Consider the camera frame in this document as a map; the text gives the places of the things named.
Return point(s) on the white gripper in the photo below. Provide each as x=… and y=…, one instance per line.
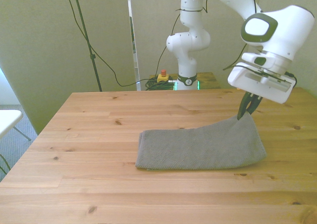
x=262, y=90

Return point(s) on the grey towel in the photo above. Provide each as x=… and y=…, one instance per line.
x=200, y=149

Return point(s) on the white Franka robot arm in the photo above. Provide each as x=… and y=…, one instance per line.
x=284, y=30

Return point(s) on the small wooden side table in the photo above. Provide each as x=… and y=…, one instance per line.
x=208, y=79

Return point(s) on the yellow emergency stop button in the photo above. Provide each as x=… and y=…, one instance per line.
x=163, y=77

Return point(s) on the black tripod stand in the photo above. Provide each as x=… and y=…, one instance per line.
x=86, y=38

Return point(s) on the white folding table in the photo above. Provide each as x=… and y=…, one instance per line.
x=8, y=121

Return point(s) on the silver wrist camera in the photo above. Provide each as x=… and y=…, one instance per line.
x=275, y=81

